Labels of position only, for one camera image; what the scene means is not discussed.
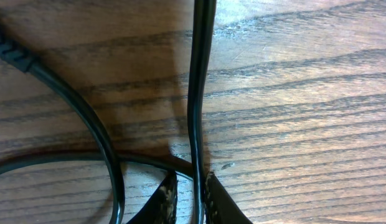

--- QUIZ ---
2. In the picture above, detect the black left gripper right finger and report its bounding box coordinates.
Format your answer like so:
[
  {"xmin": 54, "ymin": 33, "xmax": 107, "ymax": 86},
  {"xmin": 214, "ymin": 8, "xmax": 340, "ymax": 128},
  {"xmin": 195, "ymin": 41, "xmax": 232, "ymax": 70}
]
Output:
[{"xmin": 205, "ymin": 172, "xmax": 252, "ymax": 224}]

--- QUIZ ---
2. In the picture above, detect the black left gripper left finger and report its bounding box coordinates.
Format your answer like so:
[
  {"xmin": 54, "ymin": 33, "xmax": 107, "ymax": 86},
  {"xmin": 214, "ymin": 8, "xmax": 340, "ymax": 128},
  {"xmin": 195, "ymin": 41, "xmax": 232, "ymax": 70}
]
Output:
[{"xmin": 128, "ymin": 172, "xmax": 177, "ymax": 224}]

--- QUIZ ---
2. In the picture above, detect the black cable bundle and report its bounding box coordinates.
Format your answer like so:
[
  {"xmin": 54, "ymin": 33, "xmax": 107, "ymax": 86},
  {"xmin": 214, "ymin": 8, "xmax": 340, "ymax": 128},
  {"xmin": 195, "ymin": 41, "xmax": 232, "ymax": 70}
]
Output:
[{"xmin": 0, "ymin": 0, "xmax": 217, "ymax": 224}]

